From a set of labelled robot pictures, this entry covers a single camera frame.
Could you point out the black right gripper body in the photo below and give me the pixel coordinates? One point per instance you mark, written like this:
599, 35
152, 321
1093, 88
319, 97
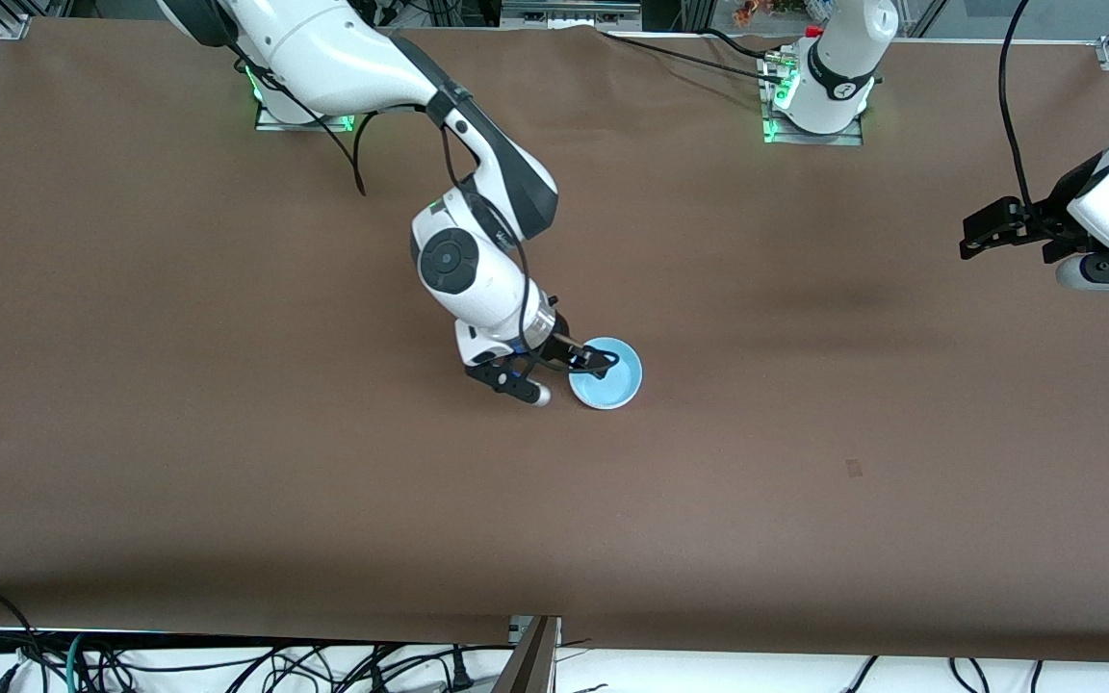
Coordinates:
565, 349

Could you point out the white plastic bowl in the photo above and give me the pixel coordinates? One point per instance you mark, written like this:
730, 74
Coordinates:
626, 400

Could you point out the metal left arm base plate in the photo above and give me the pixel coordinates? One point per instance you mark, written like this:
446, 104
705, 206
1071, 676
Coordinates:
848, 138

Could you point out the grey metal post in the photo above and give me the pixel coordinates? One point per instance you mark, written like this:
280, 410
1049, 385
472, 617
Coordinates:
530, 664

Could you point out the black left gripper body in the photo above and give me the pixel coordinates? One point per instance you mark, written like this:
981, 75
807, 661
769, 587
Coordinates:
1044, 219

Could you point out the aluminium frame rail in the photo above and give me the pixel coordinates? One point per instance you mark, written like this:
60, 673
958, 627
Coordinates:
569, 13

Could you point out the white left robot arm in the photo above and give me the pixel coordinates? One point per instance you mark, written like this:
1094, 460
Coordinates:
834, 58

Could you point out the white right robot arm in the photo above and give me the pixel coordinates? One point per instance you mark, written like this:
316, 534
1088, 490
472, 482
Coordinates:
477, 279

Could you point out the small orange toy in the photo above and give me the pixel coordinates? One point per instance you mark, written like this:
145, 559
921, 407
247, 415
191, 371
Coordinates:
749, 12

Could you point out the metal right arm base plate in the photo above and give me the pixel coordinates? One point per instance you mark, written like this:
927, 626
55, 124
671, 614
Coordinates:
270, 123

